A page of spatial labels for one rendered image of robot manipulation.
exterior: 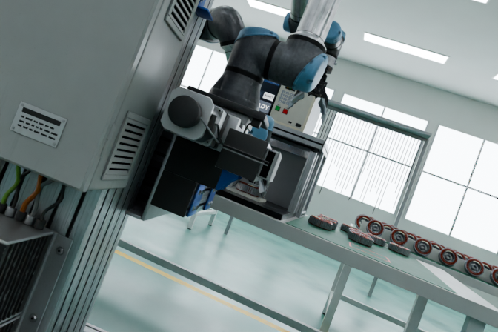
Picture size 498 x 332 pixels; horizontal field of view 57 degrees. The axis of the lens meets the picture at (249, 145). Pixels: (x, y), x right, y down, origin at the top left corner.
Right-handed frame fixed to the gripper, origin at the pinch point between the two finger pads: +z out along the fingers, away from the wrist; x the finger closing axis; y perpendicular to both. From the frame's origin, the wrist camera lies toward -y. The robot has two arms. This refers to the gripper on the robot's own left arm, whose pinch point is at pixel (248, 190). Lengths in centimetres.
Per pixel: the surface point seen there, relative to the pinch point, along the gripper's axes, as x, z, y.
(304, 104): 7.2, -32.0, -33.2
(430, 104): 115, 132, -663
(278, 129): 0.5, -20.6, -23.3
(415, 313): 91, 59, -42
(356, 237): 48, 11, -14
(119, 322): -37, 75, 29
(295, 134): 8.4, -21.0, -23.5
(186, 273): -30, 86, -27
